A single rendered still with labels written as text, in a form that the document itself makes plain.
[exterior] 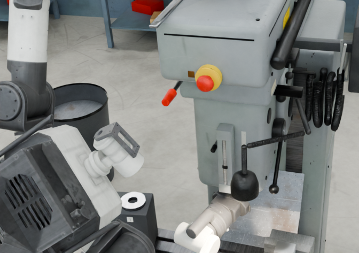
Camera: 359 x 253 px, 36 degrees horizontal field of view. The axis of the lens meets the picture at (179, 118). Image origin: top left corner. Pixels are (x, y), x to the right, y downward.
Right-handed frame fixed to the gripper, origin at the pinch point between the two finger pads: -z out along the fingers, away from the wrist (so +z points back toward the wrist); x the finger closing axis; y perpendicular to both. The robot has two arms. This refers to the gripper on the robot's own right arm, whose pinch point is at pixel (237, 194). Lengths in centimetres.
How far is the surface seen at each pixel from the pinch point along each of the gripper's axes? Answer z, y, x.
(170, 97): 26, -48, 3
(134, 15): -309, 98, 298
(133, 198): 5.8, 13.1, 38.9
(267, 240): -6.5, 21.3, -7.6
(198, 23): 22, -65, -3
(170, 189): -111, 122, 115
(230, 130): 11.6, -32.1, -4.8
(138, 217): 11.3, 15.2, 32.5
